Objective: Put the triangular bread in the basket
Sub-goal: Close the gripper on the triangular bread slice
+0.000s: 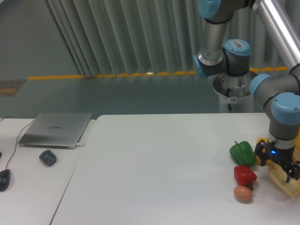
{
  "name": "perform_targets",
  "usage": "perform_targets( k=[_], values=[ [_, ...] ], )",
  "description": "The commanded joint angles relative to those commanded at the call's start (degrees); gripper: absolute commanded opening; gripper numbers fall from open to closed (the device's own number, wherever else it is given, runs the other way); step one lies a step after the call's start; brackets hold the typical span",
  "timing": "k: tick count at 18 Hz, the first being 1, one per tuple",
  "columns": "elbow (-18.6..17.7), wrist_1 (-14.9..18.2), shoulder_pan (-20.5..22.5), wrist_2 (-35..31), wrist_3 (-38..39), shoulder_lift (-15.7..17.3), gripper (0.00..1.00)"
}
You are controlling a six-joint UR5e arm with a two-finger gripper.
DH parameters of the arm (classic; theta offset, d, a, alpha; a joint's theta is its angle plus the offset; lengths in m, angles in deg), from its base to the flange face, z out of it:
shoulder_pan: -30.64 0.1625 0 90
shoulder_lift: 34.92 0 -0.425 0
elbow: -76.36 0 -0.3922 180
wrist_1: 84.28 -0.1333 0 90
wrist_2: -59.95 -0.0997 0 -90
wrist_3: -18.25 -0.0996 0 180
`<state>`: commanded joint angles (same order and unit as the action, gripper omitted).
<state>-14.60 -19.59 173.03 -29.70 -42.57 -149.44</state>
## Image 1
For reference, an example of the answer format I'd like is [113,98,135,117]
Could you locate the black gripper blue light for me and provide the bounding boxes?
[254,139,300,183]

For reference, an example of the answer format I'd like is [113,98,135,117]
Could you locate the triangular toasted bread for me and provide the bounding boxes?
[269,163,300,198]

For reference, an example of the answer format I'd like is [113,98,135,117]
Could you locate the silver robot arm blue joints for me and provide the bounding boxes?
[194,0,300,149]

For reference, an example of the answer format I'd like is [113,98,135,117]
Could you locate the yellow bell pepper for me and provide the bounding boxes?
[255,137,269,166]

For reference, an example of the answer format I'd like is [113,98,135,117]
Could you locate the green bell pepper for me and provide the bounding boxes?
[229,141,256,167]

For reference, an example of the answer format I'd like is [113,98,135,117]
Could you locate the red bell pepper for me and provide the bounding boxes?
[233,165,257,190]

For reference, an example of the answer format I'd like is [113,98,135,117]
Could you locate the brown egg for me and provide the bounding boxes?
[233,186,252,202]

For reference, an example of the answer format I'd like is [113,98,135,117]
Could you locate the silver laptop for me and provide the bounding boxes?
[18,112,92,149]

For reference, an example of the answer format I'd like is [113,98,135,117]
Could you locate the small black folded object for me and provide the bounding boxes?
[39,150,57,167]

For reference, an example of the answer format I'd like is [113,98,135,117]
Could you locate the black computer mouse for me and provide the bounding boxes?
[0,169,11,192]

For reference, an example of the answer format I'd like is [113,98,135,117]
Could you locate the black pedestal cable with tag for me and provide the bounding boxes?
[226,88,236,113]

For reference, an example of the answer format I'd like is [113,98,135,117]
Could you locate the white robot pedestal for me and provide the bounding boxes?
[213,71,257,113]

